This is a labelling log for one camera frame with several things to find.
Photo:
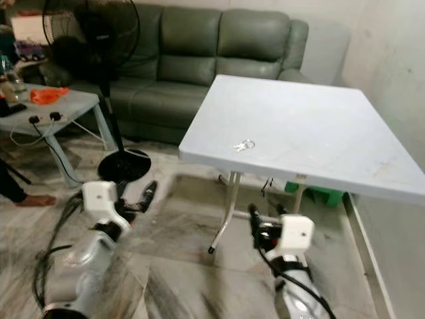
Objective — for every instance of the black phone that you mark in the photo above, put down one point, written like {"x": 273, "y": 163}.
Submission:
{"x": 12, "y": 108}

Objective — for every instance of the toy truck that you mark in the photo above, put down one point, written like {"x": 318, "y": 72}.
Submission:
{"x": 30, "y": 50}

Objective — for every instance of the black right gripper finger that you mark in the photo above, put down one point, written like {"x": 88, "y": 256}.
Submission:
{"x": 256, "y": 220}
{"x": 281, "y": 211}

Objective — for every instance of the white power strip with plugs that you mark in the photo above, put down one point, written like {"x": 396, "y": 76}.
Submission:
{"x": 45, "y": 118}

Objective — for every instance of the white cardboard box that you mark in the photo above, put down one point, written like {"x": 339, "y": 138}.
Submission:
{"x": 29, "y": 30}

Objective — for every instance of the white folding table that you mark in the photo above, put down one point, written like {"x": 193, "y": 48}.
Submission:
{"x": 299, "y": 126}

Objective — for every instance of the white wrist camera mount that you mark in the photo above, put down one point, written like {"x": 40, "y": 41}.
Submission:
{"x": 297, "y": 234}
{"x": 101, "y": 197}

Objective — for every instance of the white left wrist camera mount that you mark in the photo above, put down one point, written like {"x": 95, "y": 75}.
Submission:
{"x": 101, "y": 197}

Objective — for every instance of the clear water bottle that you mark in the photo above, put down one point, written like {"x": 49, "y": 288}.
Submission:
{"x": 14, "y": 74}

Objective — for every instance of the orange plastic bag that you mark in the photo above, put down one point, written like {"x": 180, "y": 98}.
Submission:
{"x": 49, "y": 96}

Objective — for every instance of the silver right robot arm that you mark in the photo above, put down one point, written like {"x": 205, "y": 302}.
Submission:
{"x": 299, "y": 296}

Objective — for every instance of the green plastic crate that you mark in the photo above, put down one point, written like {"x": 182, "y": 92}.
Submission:
{"x": 322, "y": 193}

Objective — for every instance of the small grey table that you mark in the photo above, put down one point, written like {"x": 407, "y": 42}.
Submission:
{"x": 70, "y": 109}

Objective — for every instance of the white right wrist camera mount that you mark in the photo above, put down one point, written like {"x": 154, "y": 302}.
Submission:
{"x": 297, "y": 234}

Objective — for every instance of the black pedestal fan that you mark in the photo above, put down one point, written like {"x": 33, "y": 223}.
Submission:
{"x": 89, "y": 33}

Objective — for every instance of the person's leg with bare foot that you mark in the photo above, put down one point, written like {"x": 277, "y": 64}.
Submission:
{"x": 10, "y": 186}

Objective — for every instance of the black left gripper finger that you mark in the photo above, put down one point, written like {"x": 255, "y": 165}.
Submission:
{"x": 122, "y": 191}
{"x": 149, "y": 195}

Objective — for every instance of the green leather sofa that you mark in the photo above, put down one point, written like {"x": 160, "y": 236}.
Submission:
{"x": 192, "y": 66}

